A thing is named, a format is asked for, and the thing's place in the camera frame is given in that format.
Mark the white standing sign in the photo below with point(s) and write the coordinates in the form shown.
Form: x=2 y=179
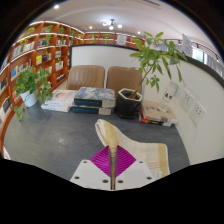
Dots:
x=187 y=45

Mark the black ceiling chandelier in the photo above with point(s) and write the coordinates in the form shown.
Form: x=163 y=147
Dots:
x=111 y=25

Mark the orange bookshelf unit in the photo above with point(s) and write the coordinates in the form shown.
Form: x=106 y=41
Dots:
x=20 y=50

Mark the ceiling air vent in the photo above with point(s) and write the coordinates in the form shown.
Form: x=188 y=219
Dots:
x=150 y=2

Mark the leafy plant in white pot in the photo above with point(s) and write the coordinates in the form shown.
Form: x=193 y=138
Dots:
x=29 y=98

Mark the dark blue book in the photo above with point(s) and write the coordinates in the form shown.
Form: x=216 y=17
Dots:
x=90 y=110

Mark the red and black book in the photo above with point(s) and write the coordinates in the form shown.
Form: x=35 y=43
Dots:
x=148 y=121

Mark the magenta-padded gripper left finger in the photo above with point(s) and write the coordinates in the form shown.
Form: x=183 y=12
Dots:
x=86 y=173

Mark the tan padded chair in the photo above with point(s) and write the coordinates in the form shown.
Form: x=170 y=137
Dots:
x=85 y=76
x=120 y=78

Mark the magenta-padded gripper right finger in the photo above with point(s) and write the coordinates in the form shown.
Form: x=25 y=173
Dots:
x=136 y=173

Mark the white wall socket plate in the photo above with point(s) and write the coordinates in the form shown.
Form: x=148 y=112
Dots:
x=197 y=113
x=186 y=100

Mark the white curtains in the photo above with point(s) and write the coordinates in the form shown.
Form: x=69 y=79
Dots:
x=211 y=60

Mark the thin white book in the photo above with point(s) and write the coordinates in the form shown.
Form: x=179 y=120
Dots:
x=55 y=108

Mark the white card with teal tab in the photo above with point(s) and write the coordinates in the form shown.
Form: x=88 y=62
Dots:
x=168 y=96

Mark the small framed white sign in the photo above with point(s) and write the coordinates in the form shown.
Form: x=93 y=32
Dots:
x=121 y=40

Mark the cream and yellow striped towel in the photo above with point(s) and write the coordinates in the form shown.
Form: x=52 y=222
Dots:
x=143 y=150

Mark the tall plant in black pot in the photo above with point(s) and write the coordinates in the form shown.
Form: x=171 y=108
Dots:
x=128 y=105

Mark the recessed ceiling spotlights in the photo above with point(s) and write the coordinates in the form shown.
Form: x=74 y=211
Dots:
x=56 y=6

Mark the white picture book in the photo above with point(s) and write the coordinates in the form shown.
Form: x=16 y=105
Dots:
x=61 y=96

